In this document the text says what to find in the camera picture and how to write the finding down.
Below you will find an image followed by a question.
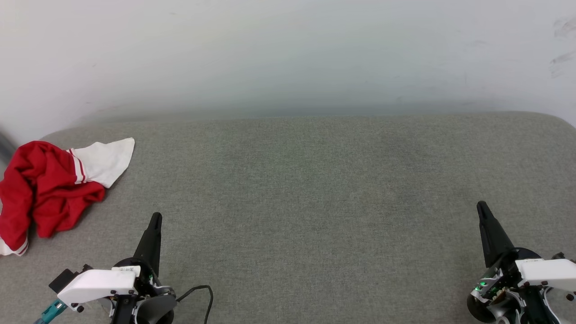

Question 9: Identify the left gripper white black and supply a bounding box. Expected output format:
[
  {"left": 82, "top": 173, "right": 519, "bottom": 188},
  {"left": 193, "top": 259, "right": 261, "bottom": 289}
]
[{"left": 57, "top": 212, "right": 177, "bottom": 324}]

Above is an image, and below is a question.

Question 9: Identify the grey fabric sofa seat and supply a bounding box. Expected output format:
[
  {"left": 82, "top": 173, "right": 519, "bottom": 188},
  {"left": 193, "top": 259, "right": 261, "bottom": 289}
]
[{"left": 0, "top": 112, "right": 576, "bottom": 324}]

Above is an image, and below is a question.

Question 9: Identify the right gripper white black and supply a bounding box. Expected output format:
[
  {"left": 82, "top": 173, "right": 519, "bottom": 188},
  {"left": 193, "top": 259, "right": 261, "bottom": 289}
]
[{"left": 467, "top": 201, "right": 576, "bottom": 324}]

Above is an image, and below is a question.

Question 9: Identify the thin black left gripper cable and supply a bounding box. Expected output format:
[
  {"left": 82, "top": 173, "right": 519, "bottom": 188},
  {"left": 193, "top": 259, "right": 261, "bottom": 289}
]
[{"left": 175, "top": 285, "right": 214, "bottom": 324}]

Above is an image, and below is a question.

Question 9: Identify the red Bulls 23 basketball jersey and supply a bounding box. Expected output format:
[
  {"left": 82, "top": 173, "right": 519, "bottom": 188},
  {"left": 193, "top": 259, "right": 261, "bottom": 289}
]
[{"left": 0, "top": 137, "right": 135, "bottom": 257}]

